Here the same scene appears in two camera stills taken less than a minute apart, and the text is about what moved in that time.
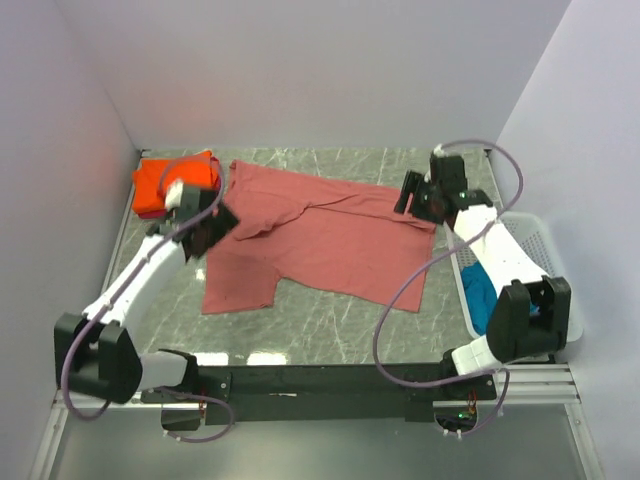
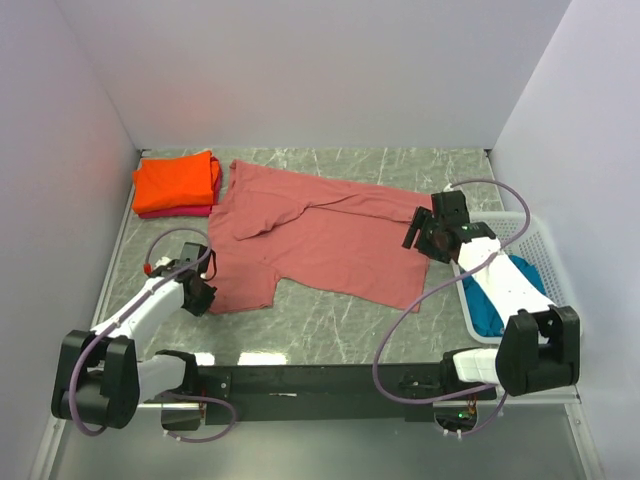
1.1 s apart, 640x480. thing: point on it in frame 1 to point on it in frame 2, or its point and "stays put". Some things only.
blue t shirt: [480, 297] stays put
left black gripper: [223, 222] to [201, 307]
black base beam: [248, 393] stays put
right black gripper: [414, 184] to [423, 219]
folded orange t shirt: [152, 178] stays put
